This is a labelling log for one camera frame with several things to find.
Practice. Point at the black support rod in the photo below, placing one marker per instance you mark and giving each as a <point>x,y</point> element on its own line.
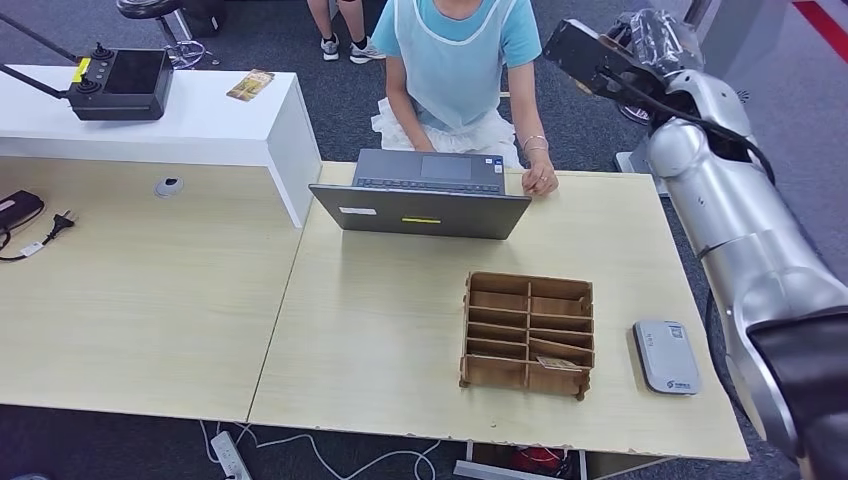
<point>40,38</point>
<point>33,81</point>

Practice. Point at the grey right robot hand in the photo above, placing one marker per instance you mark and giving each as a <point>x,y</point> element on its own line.
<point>656,40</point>

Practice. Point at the person's left forearm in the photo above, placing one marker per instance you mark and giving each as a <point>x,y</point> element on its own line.
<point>530,119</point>

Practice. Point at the white power strip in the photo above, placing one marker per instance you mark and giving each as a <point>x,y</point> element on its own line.
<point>230,457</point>

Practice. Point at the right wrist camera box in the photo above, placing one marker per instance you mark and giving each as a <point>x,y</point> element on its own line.
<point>583,60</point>

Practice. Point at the person's left hand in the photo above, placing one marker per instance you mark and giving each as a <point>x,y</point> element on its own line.
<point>540,182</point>

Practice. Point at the red object under desk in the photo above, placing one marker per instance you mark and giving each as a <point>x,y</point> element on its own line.
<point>536,458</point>

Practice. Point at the white raised counter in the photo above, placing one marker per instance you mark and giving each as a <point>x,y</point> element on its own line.
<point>166,126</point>

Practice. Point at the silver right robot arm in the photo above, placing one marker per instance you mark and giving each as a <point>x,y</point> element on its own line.
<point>735,218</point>

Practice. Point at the grey laptop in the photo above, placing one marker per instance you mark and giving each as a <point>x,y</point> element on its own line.
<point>424,212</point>

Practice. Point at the black power adapter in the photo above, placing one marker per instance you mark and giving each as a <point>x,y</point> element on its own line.
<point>18,206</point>

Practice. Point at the person's right forearm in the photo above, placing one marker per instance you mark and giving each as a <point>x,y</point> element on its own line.
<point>401,112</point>

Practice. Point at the brown room key card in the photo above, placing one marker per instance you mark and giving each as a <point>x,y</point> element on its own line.
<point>556,364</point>

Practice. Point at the wooden card organiser box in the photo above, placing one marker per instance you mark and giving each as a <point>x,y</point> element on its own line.
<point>503,371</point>

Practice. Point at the seated person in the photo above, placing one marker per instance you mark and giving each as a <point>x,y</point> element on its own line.
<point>454,73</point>

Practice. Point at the standing person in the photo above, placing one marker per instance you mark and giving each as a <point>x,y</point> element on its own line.
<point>361,50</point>

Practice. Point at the yellow hotel card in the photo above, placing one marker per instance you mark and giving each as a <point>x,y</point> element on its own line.
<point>250,86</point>

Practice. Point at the black joystick controller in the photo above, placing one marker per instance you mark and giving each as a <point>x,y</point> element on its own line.
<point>122,83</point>

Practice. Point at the chrome stanchion post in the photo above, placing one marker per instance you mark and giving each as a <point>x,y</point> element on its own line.
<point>632,114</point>

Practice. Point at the white card reader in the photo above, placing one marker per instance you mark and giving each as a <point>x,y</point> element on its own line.
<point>666,358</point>

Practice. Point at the black stool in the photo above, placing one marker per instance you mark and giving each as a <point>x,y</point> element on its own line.
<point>149,8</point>

